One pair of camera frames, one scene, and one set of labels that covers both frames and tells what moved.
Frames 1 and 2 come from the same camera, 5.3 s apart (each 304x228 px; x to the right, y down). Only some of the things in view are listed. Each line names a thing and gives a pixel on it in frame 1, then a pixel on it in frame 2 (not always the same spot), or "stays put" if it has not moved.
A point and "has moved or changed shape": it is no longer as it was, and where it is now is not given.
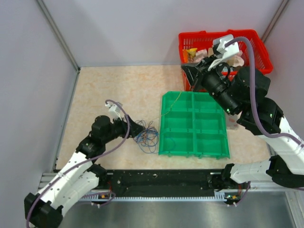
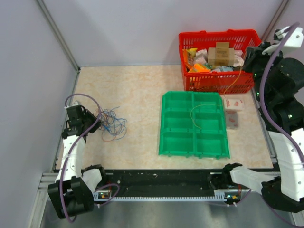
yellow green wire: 166,113 → 215,104
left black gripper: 135,128 → 87,113
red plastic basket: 203,40 stays put
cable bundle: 147,139 has moved or changed shape
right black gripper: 196,74 → 253,53
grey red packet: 232,124 stays put
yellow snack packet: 192,51 stays put
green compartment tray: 193,124 stays put
